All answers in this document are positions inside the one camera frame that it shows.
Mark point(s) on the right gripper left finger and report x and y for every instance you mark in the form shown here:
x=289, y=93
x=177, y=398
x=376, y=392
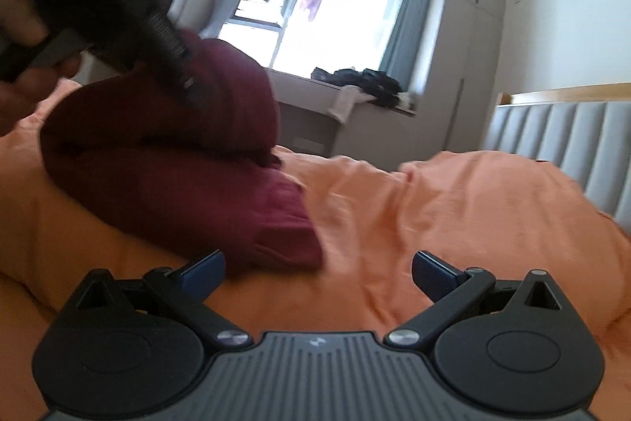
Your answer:
x=180, y=295

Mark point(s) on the grey window bench cabinet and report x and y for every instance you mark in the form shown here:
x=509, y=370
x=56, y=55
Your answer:
x=385, y=138

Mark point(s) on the pile of dark clothes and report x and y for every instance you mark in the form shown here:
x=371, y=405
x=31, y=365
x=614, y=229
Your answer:
x=385, y=90

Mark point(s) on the person's left hand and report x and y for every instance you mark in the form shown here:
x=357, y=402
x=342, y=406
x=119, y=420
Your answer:
x=23, y=85

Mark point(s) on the window with open pane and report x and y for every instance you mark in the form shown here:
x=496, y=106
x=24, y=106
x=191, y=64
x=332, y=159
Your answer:
x=344, y=34

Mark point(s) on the orange bed duvet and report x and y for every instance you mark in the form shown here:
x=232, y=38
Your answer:
x=501, y=212

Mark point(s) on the tall grey right wardrobe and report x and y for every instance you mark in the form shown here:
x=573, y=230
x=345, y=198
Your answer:
x=454, y=74

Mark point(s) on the right grey-blue curtain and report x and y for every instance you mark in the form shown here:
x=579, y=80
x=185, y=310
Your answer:
x=403, y=44

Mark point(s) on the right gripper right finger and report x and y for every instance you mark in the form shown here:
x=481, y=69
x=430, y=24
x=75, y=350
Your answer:
x=456, y=294

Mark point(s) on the dark red garment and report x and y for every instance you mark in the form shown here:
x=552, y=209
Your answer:
x=189, y=178

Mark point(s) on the grey padded headboard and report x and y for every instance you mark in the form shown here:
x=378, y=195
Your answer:
x=583, y=130

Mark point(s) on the purple garment outside window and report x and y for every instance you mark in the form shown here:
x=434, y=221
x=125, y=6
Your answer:
x=311, y=8

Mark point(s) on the white cloth hanging off ledge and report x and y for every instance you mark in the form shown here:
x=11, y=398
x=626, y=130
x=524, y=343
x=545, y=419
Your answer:
x=346, y=100

